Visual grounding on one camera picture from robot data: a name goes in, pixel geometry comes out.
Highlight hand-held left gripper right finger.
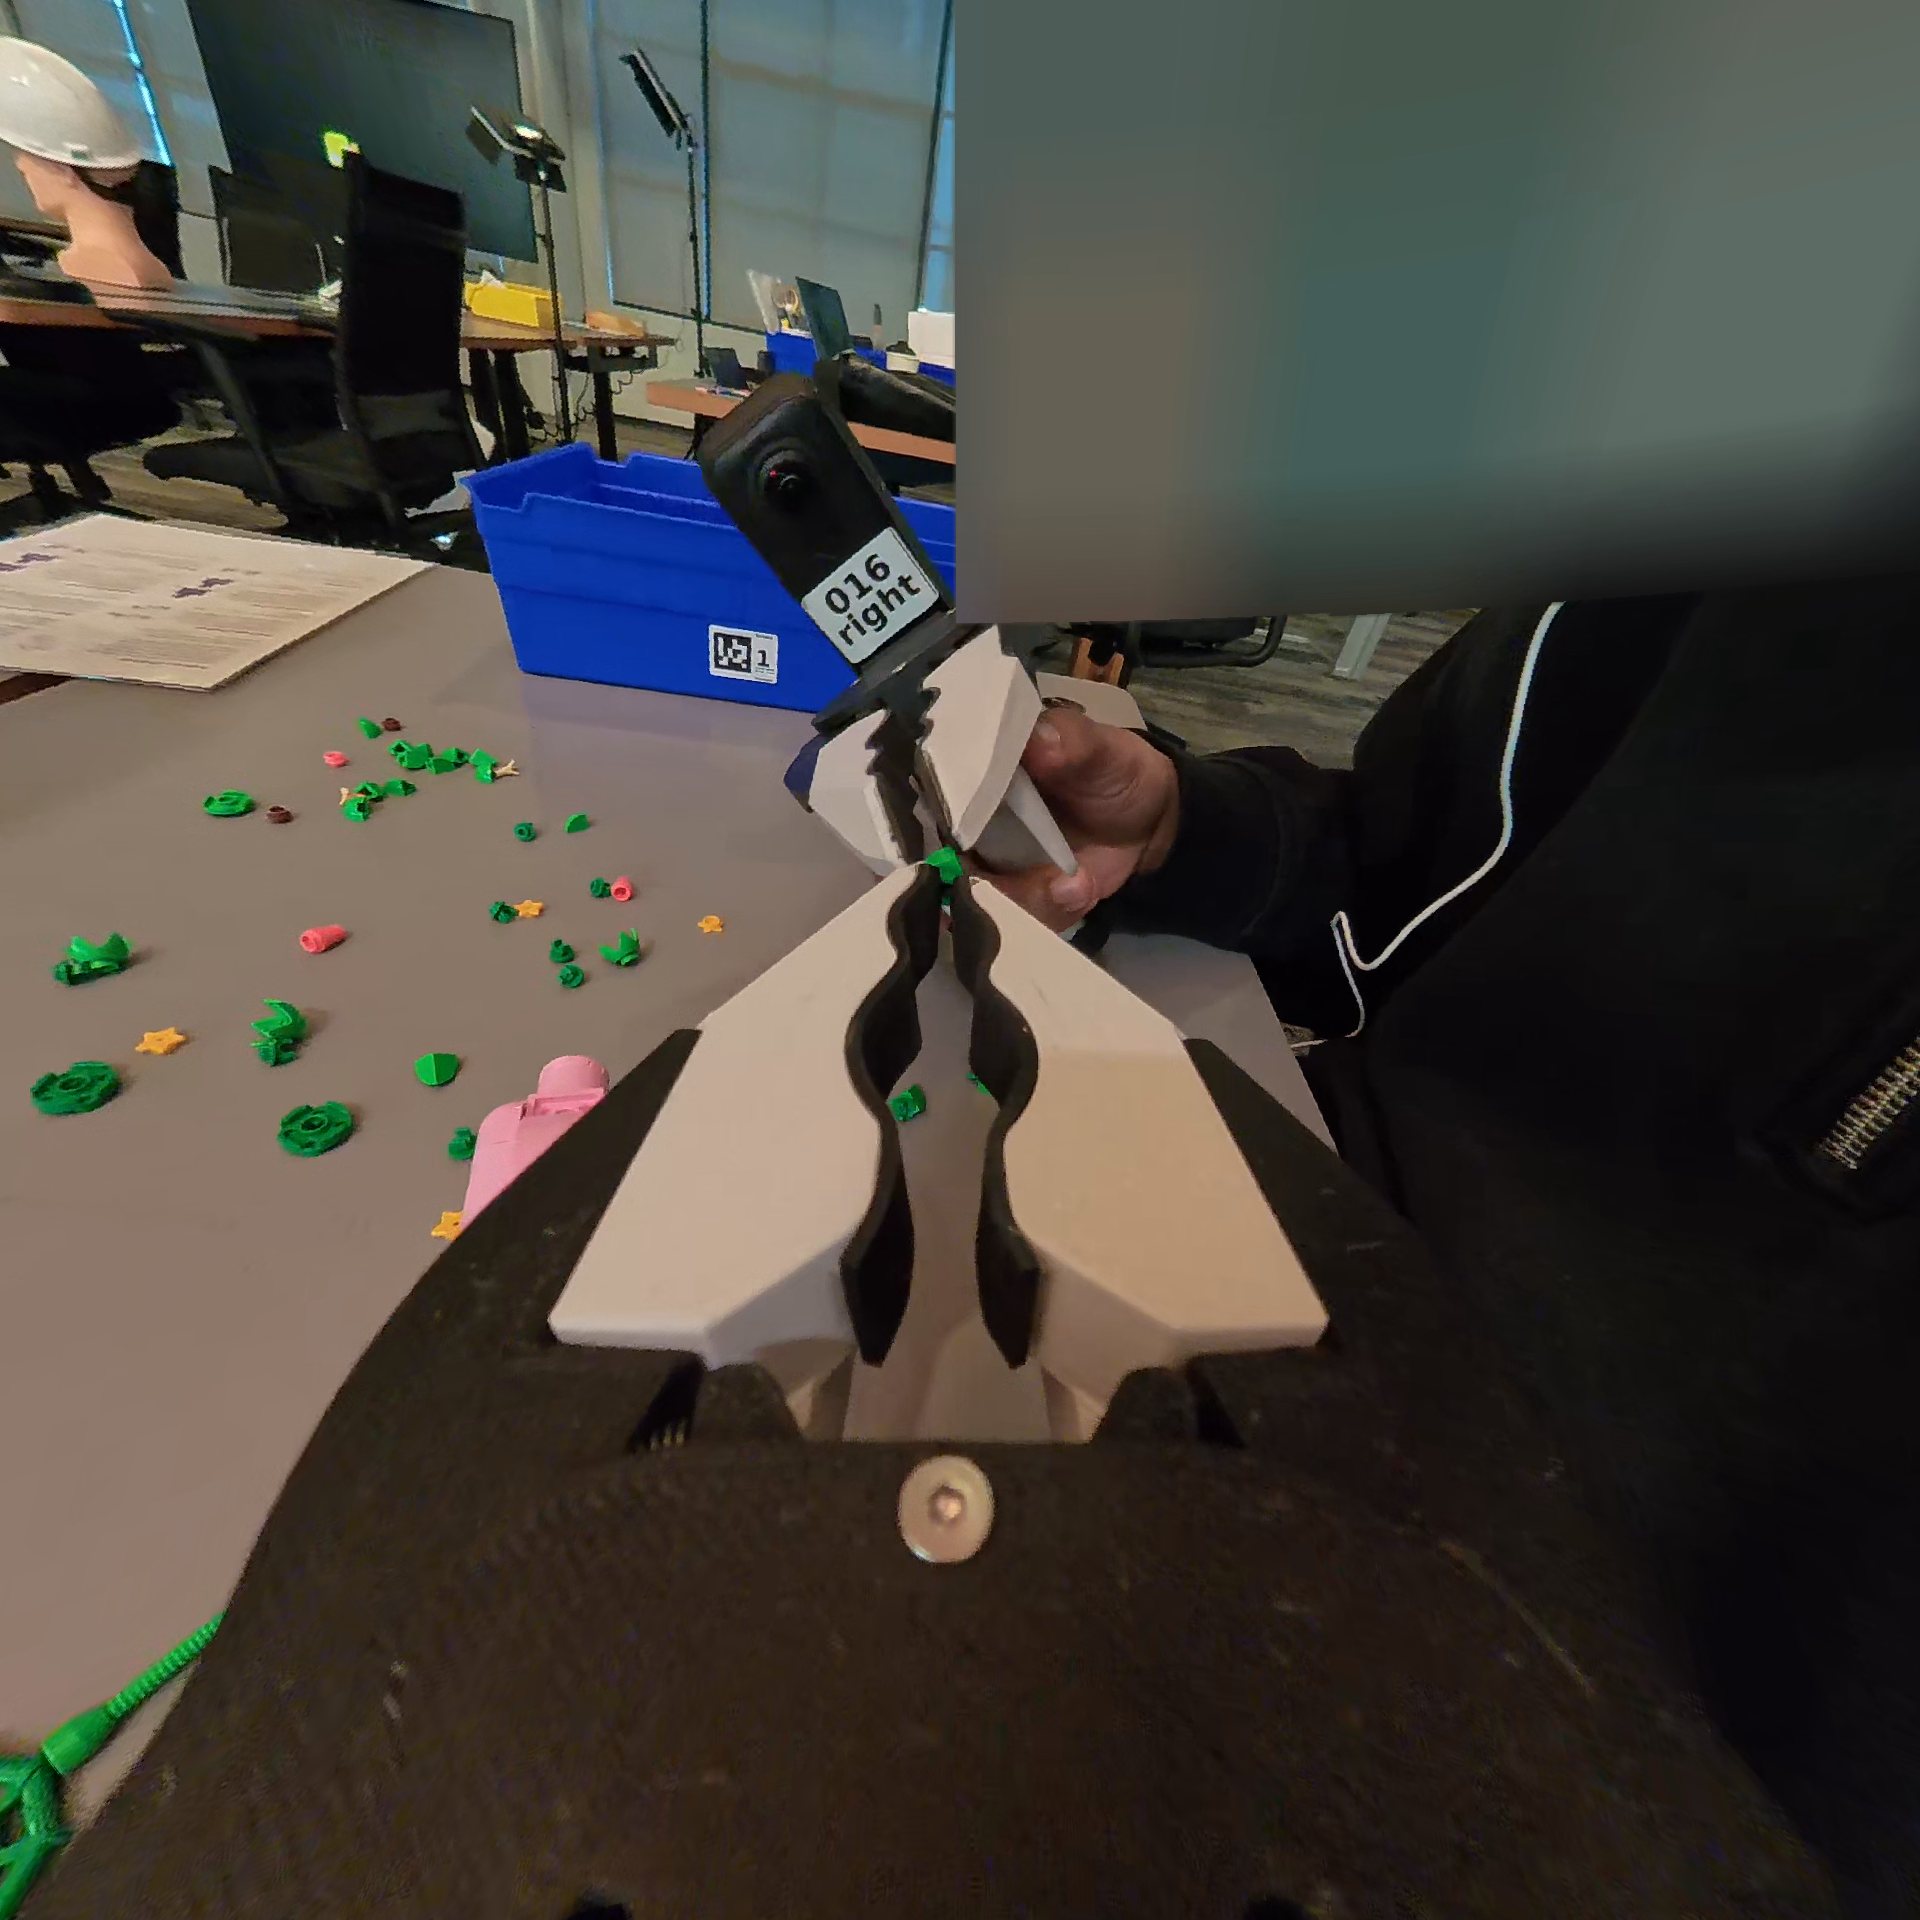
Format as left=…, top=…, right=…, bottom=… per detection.
left=951, top=880, right=1332, bottom=1444

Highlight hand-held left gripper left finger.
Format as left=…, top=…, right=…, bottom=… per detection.
left=550, top=872, right=943, bottom=1444

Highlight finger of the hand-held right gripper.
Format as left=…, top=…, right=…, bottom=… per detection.
left=915, top=626, right=1081, bottom=880
left=785, top=719, right=927, bottom=880

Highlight person's right forearm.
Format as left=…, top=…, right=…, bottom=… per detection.
left=1112, top=744, right=1503, bottom=1000

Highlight person's right hand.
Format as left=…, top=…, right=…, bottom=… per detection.
left=983, top=703, right=1184, bottom=939

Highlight blue storage bin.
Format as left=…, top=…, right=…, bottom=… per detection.
left=465, top=441, right=959, bottom=716
left=766, top=327, right=959, bottom=387

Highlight black long bag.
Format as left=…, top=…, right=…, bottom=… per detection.
left=832, top=352, right=959, bottom=456

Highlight pink brick-built toy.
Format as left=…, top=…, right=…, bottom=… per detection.
left=463, top=1055, right=611, bottom=1225

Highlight studio light stand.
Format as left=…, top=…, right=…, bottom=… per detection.
left=466, top=106, right=570, bottom=456
left=622, top=48, right=710, bottom=380

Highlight scattered small toy pieces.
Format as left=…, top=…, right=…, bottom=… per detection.
left=30, top=719, right=730, bottom=1244

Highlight person's black jacket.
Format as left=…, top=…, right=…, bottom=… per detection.
left=1289, top=593, right=1920, bottom=1920

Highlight black monitor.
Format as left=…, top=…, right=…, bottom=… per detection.
left=187, top=0, right=539, bottom=265

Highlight printed paper sheet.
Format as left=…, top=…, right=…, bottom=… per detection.
left=0, top=514, right=436, bottom=692

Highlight mannequin head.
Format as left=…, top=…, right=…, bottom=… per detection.
left=17, top=152, right=180, bottom=291

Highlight white hard hat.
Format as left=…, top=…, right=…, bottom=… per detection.
left=0, top=36, right=150, bottom=171

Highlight green stem with web disc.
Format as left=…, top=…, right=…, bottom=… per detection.
left=0, top=1611, right=226, bottom=1912

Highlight thin white cable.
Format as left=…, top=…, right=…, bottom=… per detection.
left=1330, top=599, right=1567, bottom=1040

